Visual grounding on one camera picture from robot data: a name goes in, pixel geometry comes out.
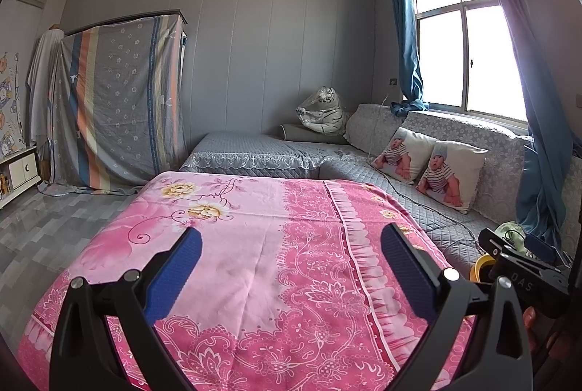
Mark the pink floral blanket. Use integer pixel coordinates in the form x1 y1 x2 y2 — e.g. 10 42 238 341
18 171 483 391

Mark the white hanging cloth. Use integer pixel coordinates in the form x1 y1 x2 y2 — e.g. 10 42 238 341
26 27 69 155

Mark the grey covered sofa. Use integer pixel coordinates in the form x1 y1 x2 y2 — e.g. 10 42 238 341
179 102 582 278

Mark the baby print pillow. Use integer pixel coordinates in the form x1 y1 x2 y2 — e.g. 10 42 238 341
416 140 489 214
372 127 438 185

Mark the striped sheet over wardrobe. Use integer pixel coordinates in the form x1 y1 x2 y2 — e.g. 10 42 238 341
39 11 189 196

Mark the thin cable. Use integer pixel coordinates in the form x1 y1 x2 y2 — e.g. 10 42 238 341
367 91 483 258

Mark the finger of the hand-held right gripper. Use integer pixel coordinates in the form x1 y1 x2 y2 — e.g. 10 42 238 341
477 228 518 258
524 233 563 265

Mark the plush tiger toy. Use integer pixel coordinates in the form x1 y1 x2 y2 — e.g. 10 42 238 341
296 86 351 134

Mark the cartoon wall sticker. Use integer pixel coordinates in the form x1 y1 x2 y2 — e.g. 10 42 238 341
0 50 23 159

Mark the grey pillow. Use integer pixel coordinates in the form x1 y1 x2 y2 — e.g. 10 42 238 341
278 123 348 145

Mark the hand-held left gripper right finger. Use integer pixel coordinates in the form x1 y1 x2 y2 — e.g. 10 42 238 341
381 222 533 391

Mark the blue curtain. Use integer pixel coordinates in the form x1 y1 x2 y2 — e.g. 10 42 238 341
387 0 430 116
468 0 569 237

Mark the yellow bin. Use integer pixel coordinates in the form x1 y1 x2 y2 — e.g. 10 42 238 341
470 254 499 283

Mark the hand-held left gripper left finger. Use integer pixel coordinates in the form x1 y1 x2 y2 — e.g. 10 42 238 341
49 227 203 391

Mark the green cloth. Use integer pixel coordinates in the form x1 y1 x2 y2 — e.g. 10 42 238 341
495 222 527 242

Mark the window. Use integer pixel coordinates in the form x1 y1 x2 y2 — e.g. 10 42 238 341
411 0 530 123

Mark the white low cabinet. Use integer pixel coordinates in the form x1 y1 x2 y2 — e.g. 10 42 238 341
0 145 41 210

